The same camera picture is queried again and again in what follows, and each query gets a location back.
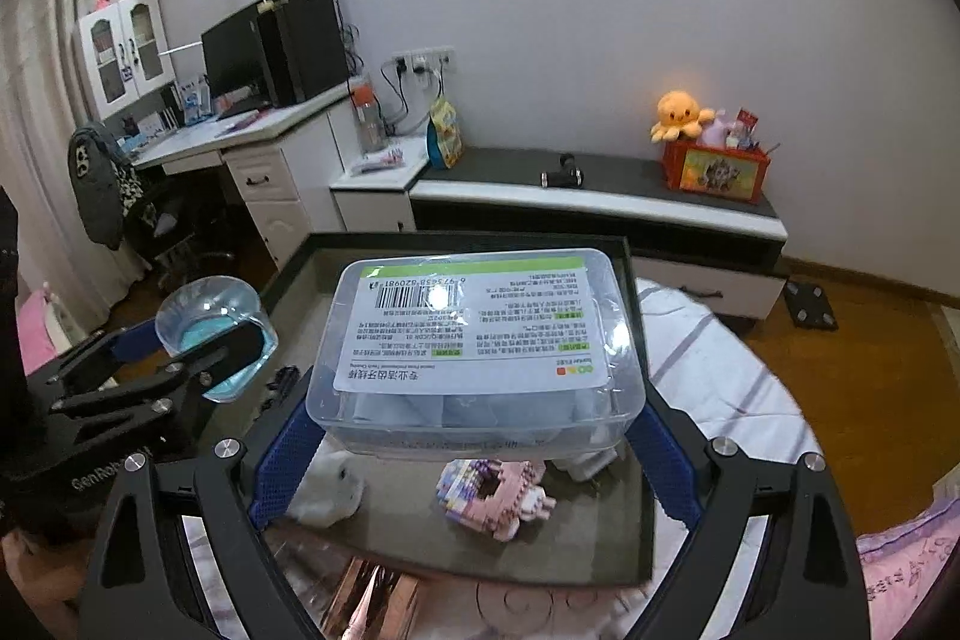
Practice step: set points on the black white TV cabinet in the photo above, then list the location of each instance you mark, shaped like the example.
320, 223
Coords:
600, 220

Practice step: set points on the clear plastic box white label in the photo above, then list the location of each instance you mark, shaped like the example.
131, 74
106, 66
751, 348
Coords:
480, 340

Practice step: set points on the pink donut block toy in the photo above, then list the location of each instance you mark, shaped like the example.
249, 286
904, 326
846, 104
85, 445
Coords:
495, 494

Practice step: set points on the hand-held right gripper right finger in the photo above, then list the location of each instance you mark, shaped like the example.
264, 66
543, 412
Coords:
667, 467

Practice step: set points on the white desk with drawers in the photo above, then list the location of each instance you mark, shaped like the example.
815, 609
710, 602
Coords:
277, 197

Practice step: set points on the black computer monitor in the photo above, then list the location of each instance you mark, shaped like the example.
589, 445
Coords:
234, 55

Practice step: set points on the pink storage box black rim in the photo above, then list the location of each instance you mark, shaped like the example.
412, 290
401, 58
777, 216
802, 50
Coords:
480, 557

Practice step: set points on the heart-shaped blue perfume bottle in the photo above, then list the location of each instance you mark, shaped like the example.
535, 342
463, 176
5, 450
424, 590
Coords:
202, 310

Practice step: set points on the orange octopus plush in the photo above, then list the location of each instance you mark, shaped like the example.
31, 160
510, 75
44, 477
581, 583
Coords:
681, 115

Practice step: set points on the white glass-door cabinet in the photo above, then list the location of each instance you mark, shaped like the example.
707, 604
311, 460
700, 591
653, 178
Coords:
124, 55

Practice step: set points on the black bathroom scale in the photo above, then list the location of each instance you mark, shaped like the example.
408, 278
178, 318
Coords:
810, 306

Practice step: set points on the shiny rose gold object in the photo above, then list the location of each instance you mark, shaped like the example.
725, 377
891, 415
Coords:
360, 591

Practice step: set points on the white cube power adapter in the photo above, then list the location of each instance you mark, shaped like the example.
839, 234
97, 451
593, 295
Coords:
592, 464

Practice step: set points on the black computer tower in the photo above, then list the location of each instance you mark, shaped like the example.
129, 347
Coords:
304, 51

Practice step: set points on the black office chair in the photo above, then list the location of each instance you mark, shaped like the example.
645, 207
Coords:
176, 235

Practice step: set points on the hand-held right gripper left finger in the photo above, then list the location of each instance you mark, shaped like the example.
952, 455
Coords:
281, 467

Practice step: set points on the white wall socket strip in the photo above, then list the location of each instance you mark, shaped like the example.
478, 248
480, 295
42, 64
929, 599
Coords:
421, 59

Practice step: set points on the pink quilt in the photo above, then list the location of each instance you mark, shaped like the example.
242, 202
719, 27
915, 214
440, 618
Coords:
907, 565

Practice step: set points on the yellow snack bag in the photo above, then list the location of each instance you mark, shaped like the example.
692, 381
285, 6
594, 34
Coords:
444, 134

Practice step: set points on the red printed storage box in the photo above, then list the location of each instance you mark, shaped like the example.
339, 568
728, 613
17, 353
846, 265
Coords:
716, 171

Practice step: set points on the clear bottle red cap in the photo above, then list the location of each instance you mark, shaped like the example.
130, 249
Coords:
367, 119

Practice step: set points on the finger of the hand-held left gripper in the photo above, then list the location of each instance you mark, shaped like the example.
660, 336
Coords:
135, 344
232, 351

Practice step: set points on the white cat figure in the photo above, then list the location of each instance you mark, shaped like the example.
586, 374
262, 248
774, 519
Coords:
330, 490

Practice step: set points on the small black roller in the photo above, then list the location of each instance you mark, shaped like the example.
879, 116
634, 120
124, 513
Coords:
561, 174

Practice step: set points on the white side cabinet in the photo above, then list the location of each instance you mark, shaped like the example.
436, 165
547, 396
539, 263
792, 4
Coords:
375, 201

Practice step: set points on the pink plush toy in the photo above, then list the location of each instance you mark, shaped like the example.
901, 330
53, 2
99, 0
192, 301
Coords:
716, 130

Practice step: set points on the dark printed jacket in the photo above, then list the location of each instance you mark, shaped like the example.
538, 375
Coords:
101, 183

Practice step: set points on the beige curtain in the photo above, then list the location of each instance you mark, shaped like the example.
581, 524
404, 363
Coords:
37, 108

